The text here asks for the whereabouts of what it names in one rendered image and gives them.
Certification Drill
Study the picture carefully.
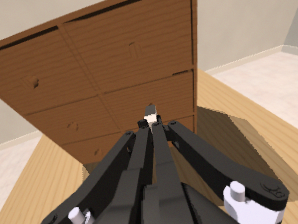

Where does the small brown chest of drawers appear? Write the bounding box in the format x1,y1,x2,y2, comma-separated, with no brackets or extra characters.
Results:
0,0,197,165

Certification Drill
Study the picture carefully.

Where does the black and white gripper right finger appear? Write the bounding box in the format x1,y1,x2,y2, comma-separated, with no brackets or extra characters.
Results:
150,104,289,224

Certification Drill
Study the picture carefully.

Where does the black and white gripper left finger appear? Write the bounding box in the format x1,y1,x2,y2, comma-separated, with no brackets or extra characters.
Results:
40,106,154,224

